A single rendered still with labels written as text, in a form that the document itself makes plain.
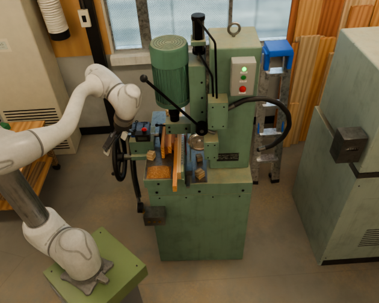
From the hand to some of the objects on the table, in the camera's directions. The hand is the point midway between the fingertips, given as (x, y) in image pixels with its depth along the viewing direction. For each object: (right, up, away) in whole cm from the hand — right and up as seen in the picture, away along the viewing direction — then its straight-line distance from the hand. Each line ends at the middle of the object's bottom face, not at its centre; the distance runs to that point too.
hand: (115, 145), depth 170 cm
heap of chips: (+22, -14, +3) cm, 26 cm away
